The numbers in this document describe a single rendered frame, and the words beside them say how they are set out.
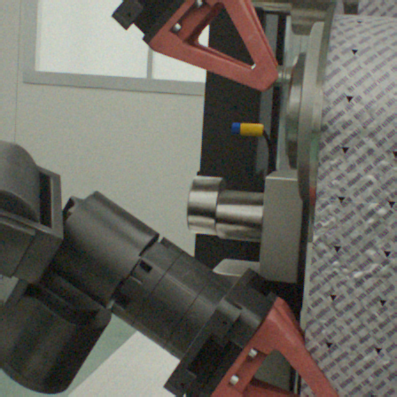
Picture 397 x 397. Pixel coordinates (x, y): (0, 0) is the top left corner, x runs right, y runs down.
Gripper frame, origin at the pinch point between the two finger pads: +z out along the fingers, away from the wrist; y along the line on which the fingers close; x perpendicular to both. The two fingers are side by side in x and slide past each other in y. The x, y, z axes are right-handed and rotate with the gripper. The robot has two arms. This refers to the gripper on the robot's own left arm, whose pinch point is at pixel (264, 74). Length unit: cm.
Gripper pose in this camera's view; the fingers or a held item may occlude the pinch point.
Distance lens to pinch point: 70.2
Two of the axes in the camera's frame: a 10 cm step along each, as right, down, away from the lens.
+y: -2.0, 1.8, -9.6
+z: 7.2, 6.9, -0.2
